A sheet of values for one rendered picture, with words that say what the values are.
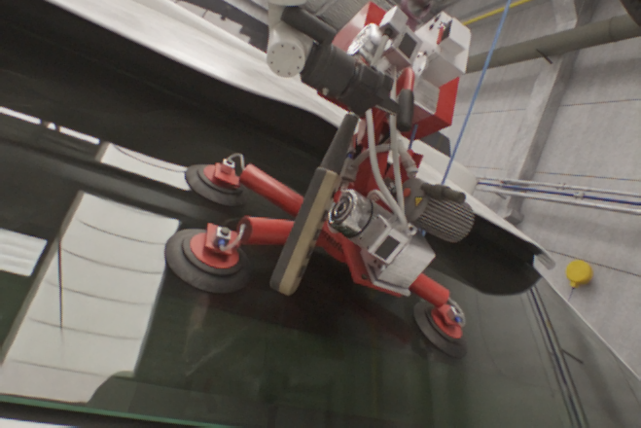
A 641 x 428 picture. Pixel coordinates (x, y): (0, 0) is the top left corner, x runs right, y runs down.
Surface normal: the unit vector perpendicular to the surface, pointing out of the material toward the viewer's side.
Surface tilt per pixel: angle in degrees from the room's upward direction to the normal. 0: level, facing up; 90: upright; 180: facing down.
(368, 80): 73
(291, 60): 129
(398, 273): 116
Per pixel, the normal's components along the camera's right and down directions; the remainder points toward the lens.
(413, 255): 0.18, 0.52
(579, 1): 0.39, 0.13
